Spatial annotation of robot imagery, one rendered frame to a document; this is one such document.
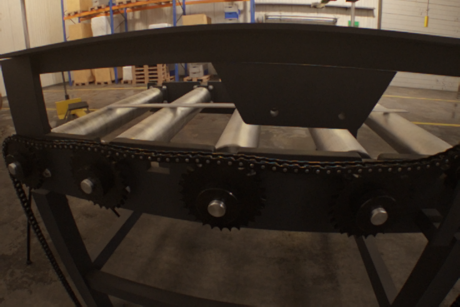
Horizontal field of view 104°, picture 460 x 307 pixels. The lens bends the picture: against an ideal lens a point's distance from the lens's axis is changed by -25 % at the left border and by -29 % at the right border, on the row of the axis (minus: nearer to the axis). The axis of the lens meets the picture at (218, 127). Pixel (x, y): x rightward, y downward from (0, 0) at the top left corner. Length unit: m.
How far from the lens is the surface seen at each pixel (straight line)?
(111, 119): 1.01
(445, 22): 11.96
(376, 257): 1.18
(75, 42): 0.51
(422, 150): 0.79
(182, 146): 0.49
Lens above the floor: 1.13
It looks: 19 degrees down
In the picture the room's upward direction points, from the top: 1 degrees counter-clockwise
